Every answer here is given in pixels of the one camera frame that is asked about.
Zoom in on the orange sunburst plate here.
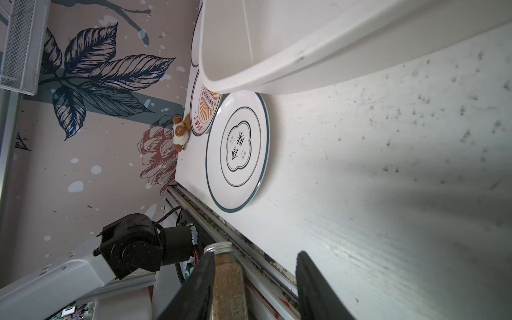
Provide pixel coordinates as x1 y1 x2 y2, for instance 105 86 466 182
189 71 223 136

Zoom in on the white mesh wall shelf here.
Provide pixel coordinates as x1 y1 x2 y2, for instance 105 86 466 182
1 0 51 96

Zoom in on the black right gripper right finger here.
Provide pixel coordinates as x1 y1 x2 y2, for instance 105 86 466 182
295 251 355 320

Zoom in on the brown white plush toy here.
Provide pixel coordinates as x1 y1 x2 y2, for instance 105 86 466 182
172 115 191 152

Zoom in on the small circuit board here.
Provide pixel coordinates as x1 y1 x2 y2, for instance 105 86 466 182
49 303 95 320

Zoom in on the white black-line plate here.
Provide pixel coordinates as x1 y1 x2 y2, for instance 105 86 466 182
205 91 270 213

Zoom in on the white plastic bin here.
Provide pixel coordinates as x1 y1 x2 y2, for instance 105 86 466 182
199 1 511 95

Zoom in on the glass jar of grains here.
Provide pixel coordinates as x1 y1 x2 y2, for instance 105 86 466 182
204 241 249 319

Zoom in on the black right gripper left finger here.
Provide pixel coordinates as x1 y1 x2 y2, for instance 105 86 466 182
157 252 215 320

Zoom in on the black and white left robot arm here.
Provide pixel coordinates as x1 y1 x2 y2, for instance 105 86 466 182
1 213 194 319

